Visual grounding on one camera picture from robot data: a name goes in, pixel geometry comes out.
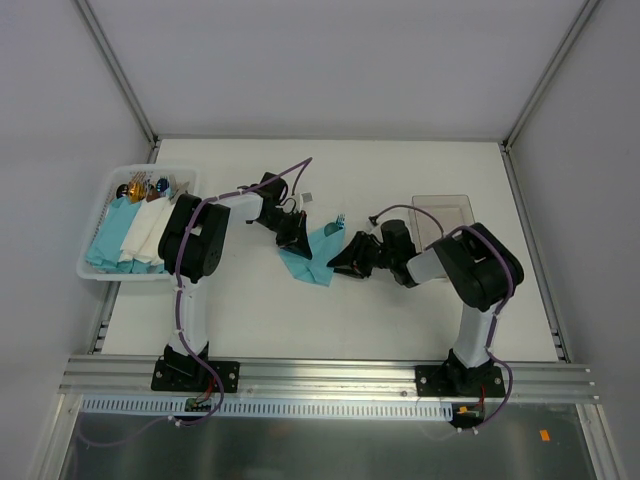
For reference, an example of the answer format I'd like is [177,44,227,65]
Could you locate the blue paper napkin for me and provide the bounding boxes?
[279,227,346,287]

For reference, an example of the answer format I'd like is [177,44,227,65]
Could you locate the teal spoon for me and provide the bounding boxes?
[324,222,340,237]

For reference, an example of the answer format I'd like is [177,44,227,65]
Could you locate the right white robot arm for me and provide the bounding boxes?
[327,220,524,396]

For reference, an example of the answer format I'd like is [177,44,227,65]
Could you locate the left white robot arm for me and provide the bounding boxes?
[158,192,312,390]

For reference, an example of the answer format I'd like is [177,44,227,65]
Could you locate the white napkin in basket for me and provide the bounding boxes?
[119,197,170,263]

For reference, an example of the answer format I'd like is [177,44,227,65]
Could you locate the clear plastic container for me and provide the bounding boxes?
[408,195,475,284]

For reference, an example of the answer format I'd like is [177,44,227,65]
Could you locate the white plastic basket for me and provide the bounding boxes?
[76,164,200,282]

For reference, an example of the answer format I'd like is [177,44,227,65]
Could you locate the gold utensil in basket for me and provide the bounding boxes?
[115,172,149,204]

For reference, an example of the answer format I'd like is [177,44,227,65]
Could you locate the stacked blue napkins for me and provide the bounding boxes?
[81,198,173,276]

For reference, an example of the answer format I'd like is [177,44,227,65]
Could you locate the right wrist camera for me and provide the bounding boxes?
[380,219,415,252]

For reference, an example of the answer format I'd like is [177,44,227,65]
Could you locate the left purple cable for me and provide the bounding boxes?
[172,157,314,426]

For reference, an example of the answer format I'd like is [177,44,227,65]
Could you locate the purple cable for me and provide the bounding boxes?
[368,205,519,436]
[172,157,314,426]

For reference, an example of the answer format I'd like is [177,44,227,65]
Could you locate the aluminium rail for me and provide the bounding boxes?
[58,355,601,404]

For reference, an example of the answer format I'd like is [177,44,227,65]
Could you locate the right black mount plate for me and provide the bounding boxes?
[414,363,506,399]

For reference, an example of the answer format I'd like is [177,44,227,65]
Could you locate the black mount plate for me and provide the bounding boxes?
[150,357,240,394]
[414,363,506,399]

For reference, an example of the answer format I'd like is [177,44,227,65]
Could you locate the white cable duct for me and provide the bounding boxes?
[79,395,454,422]

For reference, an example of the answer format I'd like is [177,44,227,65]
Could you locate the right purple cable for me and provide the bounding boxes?
[368,205,519,436]

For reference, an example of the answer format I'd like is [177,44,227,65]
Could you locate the left black mount plate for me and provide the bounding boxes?
[150,357,240,394]

